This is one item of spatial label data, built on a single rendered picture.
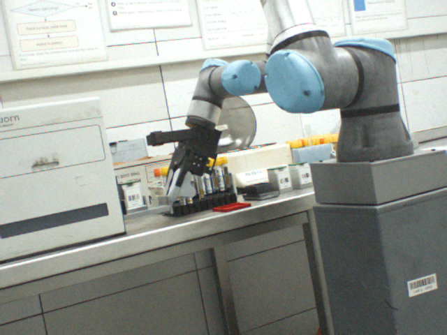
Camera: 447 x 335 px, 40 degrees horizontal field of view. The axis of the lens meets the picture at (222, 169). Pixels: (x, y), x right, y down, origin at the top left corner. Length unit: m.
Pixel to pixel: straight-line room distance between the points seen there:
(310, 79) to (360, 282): 0.40
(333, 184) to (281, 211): 0.25
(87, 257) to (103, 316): 0.76
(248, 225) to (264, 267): 0.80
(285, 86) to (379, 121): 0.20
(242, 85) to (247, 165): 0.48
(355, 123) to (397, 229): 0.21
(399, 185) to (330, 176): 0.14
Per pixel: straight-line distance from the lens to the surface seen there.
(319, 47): 1.12
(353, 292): 1.24
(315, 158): 1.68
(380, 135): 1.18
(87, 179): 1.30
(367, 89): 1.18
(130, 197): 1.34
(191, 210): 1.47
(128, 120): 2.00
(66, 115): 1.30
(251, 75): 1.34
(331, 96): 1.12
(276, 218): 1.44
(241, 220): 1.38
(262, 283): 2.22
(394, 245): 1.15
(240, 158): 1.76
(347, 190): 1.19
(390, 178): 1.16
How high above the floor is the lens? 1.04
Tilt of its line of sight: 3 degrees down
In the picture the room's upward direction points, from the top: 10 degrees counter-clockwise
